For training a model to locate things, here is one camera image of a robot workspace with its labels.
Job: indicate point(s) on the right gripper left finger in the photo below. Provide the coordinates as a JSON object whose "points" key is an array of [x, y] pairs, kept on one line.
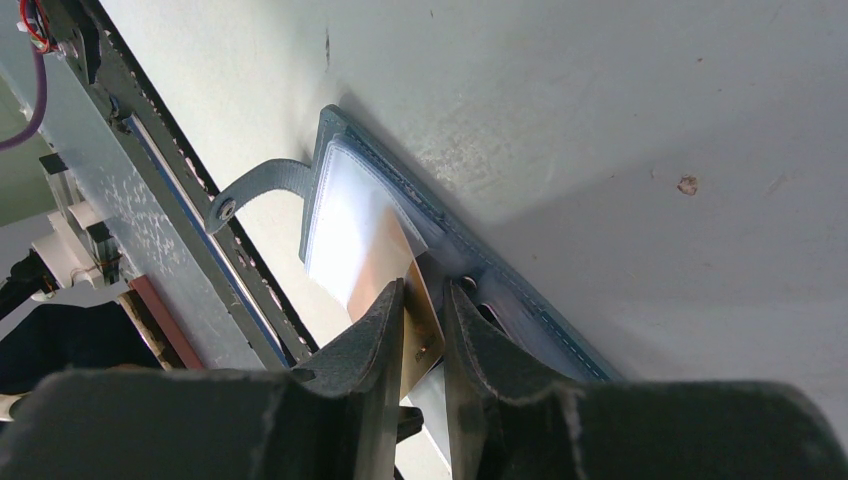
{"points": [[335, 416]]}

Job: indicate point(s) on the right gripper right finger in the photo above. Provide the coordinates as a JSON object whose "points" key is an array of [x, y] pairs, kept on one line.
{"points": [[596, 424]]}

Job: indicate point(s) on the gold credit card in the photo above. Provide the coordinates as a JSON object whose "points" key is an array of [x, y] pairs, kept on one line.
{"points": [[389, 256]]}

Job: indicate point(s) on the blue card holder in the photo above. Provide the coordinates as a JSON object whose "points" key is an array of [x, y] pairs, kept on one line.
{"points": [[353, 174]]}

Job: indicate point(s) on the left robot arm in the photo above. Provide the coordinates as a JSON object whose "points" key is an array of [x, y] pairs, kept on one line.
{"points": [[55, 337]]}

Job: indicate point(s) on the aluminium front rail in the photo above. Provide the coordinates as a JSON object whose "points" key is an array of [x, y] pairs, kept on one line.
{"points": [[146, 235]]}

